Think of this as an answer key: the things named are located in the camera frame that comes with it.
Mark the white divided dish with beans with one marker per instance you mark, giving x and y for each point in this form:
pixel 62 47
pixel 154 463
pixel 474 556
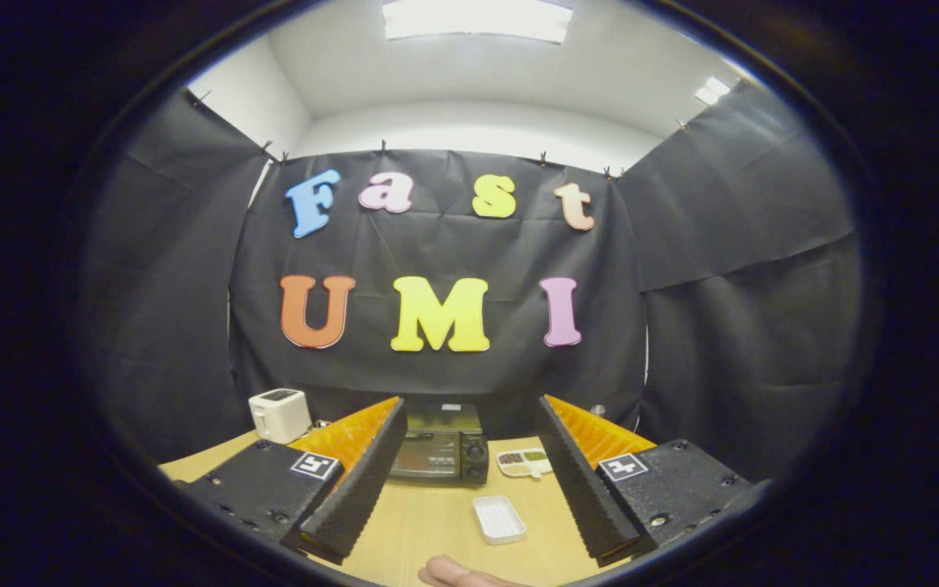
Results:
pixel 522 462

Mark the row of small cloth clips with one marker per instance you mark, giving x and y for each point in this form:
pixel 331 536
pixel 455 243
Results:
pixel 382 147

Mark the white toaster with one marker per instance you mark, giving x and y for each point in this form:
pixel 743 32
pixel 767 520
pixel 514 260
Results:
pixel 280 416

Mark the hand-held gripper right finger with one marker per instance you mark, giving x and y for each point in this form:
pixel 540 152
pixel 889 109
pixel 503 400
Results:
pixel 584 485

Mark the small ceiling light panel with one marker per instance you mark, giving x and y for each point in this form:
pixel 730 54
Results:
pixel 712 90

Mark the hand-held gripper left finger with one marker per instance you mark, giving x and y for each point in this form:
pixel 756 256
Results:
pixel 355 485

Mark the black toaster oven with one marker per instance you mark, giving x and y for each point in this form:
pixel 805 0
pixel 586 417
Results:
pixel 437 456

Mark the large ceiling light panel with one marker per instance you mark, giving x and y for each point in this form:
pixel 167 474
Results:
pixel 478 20

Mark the white rectangular tray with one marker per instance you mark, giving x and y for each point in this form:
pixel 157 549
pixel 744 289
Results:
pixel 500 520

